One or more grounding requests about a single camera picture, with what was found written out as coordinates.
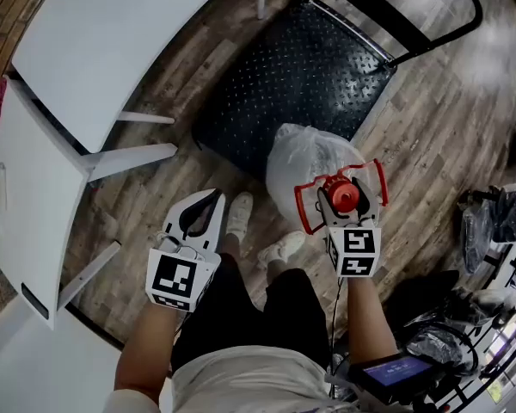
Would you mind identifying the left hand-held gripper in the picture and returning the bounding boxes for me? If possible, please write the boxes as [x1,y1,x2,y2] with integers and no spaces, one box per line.
[144,188,227,315]

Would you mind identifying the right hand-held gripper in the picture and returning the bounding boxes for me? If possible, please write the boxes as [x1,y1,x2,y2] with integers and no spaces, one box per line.
[316,177,383,279]

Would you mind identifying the clear water jug red cap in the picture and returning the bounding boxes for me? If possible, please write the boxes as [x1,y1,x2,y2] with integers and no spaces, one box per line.
[265,122,390,237]

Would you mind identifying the black platform trolley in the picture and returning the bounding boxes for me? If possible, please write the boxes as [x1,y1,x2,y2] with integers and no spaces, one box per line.
[191,0,485,181]

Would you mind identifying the person's left forearm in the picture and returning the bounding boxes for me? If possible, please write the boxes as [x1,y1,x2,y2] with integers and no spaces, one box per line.
[114,301,194,404]

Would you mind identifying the person's right forearm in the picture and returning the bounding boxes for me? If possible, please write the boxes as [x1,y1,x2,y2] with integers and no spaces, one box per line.
[345,273,400,367]

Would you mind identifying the person's white left shoe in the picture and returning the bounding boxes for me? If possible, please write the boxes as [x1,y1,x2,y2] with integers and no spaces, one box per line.
[225,191,255,245]

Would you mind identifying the person's black shorts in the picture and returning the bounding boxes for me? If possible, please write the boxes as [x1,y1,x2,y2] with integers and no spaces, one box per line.
[170,254,333,373]

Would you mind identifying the plastic-wrapped black office chair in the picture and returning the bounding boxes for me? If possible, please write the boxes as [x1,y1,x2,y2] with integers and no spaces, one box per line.
[389,286,482,376]
[458,185,516,274]

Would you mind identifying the person's white shirt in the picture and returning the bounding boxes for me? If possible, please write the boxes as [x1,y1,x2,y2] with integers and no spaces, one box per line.
[107,344,362,413]

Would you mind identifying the white rectangular table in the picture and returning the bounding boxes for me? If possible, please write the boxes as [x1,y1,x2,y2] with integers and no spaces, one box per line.
[0,294,126,413]
[10,0,270,155]
[0,75,180,331]

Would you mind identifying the black screen device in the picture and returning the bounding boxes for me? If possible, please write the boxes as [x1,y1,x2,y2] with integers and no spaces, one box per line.
[347,353,440,406]

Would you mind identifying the black cable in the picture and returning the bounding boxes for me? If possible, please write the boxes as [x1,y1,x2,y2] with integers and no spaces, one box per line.
[329,274,346,361]

